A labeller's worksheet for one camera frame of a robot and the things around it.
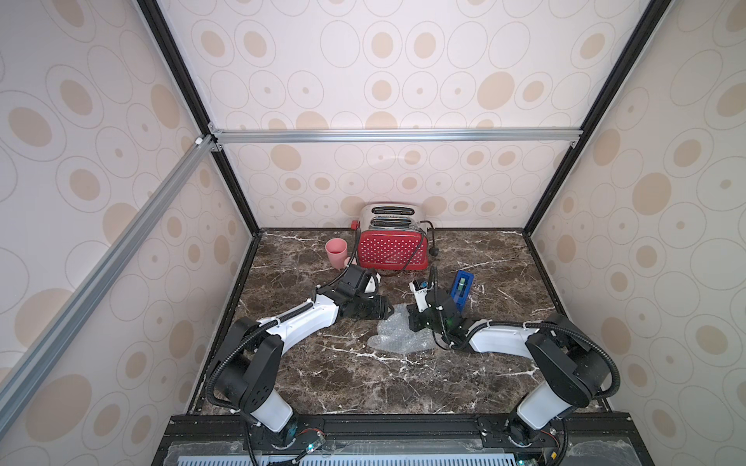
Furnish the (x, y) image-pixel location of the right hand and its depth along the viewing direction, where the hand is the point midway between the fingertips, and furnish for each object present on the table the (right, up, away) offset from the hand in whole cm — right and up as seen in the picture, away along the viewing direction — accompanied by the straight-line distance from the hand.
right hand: (416, 304), depth 92 cm
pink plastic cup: (-27, +18, +13) cm, 35 cm away
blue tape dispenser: (+15, +5, +4) cm, 17 cm away
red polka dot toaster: (-8, +22, +3) cm, 23 cm away
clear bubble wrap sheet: (-7, -7, -11) cm, 14 cm away
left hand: (-7, 0, -7) cm, 10 cm away
